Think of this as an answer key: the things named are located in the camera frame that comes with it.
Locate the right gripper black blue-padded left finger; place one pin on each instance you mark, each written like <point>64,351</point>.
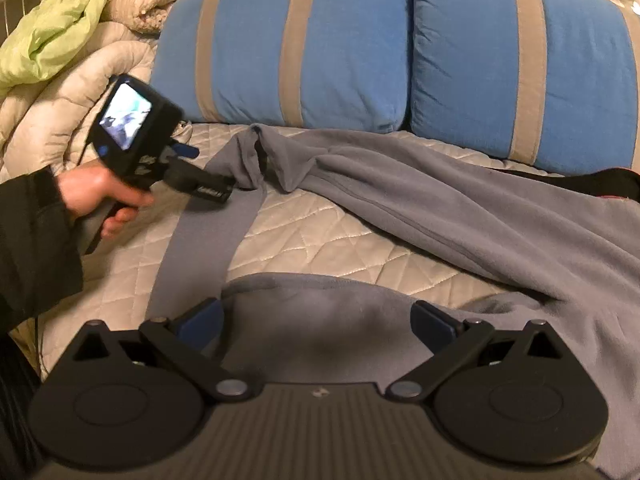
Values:
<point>187,345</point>

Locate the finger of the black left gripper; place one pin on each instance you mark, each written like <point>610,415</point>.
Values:
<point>192,180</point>

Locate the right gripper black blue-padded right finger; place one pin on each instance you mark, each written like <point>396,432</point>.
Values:
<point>454,344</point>

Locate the grey fleece garment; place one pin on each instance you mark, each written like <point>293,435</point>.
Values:
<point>568,257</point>

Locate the black jacket sleeve forearm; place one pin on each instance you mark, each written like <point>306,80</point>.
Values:
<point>40,266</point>

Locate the person's left hand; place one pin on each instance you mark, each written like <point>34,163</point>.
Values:
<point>86,186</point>

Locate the grey quilted bedspread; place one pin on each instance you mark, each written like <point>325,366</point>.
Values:
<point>299,232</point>

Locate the beige quilted comforter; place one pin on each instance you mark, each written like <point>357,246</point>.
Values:
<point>47,123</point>

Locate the green blanket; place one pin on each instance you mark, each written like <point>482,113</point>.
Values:
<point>46,39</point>

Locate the blue pillow left grey-striped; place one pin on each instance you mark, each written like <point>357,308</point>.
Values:
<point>341,64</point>

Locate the blue pillow grey-striped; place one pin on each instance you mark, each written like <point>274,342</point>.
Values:
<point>341,64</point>
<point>553,84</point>

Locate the black bag red trim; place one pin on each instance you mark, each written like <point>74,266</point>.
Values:
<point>609,184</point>

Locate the blue pillow right grey-striped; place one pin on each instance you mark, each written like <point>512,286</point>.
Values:
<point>553,84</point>

